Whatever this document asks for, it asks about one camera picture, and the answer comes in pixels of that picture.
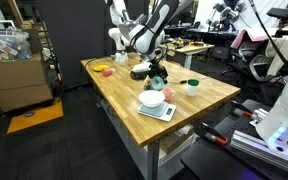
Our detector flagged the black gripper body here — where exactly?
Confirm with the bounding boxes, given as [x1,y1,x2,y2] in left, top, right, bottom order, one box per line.
[148,64,168,79]

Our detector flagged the translucent blue cup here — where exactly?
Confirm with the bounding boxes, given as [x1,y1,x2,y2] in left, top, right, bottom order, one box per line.
[150,76,165,91]

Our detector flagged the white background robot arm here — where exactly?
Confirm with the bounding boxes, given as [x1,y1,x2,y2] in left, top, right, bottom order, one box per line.
[104,0,130,64]

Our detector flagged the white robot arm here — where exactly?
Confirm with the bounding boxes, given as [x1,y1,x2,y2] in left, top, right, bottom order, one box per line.
[119,0,288,159]

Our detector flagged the white bowl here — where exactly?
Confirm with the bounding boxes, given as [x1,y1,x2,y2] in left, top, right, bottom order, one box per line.
[138,90,165,107]

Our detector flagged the pink toy cup far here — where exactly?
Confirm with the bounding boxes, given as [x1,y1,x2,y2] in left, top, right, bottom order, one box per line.
[101,68,115,77]

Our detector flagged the white mug green rim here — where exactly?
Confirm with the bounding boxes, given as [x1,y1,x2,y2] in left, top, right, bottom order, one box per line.
[186,79,199,96]

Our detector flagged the white kitchen scale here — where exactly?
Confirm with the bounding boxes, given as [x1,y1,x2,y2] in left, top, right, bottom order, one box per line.
[137,102,176,122]

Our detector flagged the background wooden desk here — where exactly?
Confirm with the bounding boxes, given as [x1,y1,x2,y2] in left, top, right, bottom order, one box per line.
[160,38,214,69]

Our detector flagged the wooden desk lamp grey shade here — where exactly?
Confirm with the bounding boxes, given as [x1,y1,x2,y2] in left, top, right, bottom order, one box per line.
[118,20,137,41]

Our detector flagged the cardboard box under table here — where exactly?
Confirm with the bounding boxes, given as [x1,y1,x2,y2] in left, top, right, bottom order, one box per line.
[160,124,194,154]

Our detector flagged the office chair with cloth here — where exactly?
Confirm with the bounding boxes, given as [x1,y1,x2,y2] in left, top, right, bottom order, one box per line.
[231,28,288,75]

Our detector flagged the orange floor mat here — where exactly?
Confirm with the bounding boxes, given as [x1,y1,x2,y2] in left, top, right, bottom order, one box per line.
[7,98,64,134]

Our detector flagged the clear bin of items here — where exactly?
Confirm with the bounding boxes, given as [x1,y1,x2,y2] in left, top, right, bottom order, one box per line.
[0,30,32,60]

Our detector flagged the black clamp orange handle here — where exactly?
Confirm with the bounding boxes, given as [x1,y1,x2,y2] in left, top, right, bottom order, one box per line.
[200,123,228,145]

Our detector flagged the grey metal table frame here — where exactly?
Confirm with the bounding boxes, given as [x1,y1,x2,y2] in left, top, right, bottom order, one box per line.
[99,99,194,180]

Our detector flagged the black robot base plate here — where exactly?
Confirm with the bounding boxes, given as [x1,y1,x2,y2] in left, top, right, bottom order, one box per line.
[181,100,288,180]

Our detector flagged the aluminium rail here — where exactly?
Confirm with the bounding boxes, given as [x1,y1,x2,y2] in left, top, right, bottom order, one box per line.
[230,128,288,172]

